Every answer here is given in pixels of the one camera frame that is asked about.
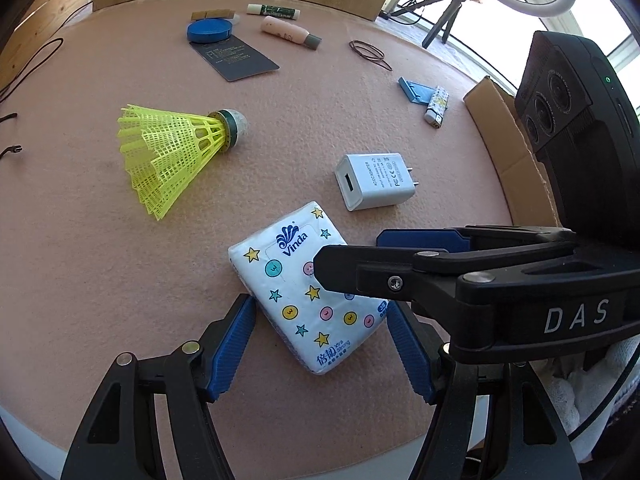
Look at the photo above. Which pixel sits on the yellow plastic shuttlecock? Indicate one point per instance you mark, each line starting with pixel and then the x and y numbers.
pixel 165 155

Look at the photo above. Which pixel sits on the dark grey printed card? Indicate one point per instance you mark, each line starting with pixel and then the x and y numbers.
pixel 240 60

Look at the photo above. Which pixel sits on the cardboard box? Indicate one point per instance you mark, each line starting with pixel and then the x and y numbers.
pixel 510 160

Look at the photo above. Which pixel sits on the patterned white lighter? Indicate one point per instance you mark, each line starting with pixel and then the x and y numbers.
pixel 436 107

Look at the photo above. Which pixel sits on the star-printed tissue pack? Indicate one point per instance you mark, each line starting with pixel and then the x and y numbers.
pixel 295 285

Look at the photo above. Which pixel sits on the pink tube with grey cap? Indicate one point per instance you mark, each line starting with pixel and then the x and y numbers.
pixel 285 30

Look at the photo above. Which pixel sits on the blue phone stand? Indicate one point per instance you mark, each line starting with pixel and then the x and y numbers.
pixel 417 92

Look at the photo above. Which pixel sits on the white charger adapter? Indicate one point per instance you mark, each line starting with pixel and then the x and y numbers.
pixel 372 180

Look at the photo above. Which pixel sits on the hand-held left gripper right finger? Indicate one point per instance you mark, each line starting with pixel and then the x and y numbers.
pixel 411 357

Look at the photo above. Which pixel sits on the blue round lid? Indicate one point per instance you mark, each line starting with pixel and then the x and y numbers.
pixel 209 31

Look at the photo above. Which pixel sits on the green and white lip balm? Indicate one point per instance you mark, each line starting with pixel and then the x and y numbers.
pixel 272 10

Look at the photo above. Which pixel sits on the person's right hand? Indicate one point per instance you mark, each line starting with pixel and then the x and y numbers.
pixel 570 395

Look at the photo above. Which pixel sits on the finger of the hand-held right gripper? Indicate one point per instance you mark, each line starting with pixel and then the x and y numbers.
pixel 370 272
pixel 420 238

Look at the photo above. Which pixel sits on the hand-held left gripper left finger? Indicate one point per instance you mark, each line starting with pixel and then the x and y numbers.
pixel 232 345

